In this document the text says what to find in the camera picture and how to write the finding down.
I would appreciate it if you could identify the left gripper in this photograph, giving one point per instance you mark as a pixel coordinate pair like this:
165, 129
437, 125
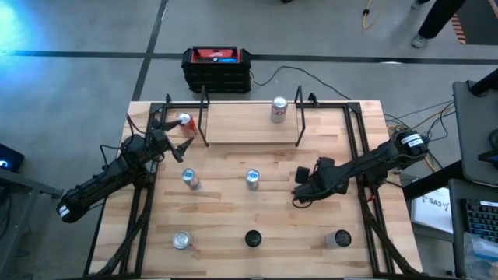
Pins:
144, 151

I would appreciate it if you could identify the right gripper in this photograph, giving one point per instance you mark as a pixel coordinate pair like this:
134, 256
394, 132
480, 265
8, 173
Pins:
328, 184

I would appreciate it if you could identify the red soda can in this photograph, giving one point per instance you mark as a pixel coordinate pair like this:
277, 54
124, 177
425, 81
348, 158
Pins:
188, 125

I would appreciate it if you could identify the blue silver Red Bull can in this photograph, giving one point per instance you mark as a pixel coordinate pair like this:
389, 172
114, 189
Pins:
252, 179
191, 179

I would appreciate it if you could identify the Celsius Peach Vibe can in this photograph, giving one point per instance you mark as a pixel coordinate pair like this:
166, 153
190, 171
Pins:
253, 238
340, 238

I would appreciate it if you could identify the silver Diet Coke can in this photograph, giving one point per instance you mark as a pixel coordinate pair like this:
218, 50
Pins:
182, 240
279, 110

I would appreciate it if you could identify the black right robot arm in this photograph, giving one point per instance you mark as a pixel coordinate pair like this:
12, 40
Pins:
373, 161

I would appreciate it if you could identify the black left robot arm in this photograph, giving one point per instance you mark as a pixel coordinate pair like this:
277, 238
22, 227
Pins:
97, 186

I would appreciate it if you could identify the red black power station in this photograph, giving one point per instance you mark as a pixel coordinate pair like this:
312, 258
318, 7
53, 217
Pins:
216, 78

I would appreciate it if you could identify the white paper sheet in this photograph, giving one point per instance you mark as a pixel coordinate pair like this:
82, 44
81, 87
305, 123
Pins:
432, 212

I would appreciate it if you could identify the grey metal stand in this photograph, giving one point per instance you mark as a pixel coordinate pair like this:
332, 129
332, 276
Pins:
31, 186

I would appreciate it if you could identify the black device blue light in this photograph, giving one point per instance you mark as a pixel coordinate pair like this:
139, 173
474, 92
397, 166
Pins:
9, 159

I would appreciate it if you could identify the dark desk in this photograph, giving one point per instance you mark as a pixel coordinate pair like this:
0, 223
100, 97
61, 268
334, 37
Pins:
457, 249

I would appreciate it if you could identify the grey side table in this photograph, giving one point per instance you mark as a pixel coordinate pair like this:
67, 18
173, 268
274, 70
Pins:
470, 128

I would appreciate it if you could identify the backlit keyboard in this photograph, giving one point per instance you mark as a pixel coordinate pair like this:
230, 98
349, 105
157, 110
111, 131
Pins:
482, 221

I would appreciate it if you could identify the clear plastic bag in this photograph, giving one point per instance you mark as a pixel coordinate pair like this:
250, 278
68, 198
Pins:
482, 256

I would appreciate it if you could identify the black pole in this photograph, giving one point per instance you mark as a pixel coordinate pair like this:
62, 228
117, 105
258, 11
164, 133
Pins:
486, 83

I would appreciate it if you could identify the person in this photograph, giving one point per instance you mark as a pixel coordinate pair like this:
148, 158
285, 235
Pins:
439, 15

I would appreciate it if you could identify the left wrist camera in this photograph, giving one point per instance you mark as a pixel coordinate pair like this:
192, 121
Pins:
159, 137

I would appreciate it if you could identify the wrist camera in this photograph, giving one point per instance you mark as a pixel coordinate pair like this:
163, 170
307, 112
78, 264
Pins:
159, 137
327, 163

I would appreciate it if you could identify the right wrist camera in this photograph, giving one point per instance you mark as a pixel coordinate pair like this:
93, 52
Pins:
327, 163

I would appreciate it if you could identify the wooden shelf black metal frame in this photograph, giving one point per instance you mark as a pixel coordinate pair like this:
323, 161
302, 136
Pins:
249, 124

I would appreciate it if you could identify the black aluminium table frame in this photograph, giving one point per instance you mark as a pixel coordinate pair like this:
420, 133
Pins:
330, 106

